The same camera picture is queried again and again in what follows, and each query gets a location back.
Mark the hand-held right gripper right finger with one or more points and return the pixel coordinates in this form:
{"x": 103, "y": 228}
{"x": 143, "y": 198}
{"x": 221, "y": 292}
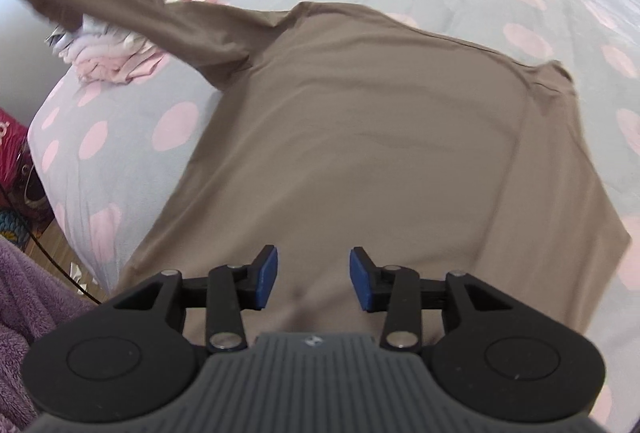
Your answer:
{"x": 359, "y": 278}

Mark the purple fleece robe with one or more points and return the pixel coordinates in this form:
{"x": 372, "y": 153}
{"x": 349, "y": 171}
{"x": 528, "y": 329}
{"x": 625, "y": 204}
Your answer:
{"x": 30, "y": 303}

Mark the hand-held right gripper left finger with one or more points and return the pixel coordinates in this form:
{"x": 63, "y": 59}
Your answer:
{"x": 268, "y": 275}

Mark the pink bag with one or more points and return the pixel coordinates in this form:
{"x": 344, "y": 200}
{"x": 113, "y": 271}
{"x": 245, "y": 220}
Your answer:
{"x": 10, "y": 143}

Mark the taupe long-sleeve shirt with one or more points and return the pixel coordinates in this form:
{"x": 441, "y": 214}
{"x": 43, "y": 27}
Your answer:
{"x": 375, "y": 113}

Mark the stack of folded clothes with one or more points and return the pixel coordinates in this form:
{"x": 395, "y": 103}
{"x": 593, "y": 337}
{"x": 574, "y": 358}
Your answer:
{"x": 115, "y": 58}

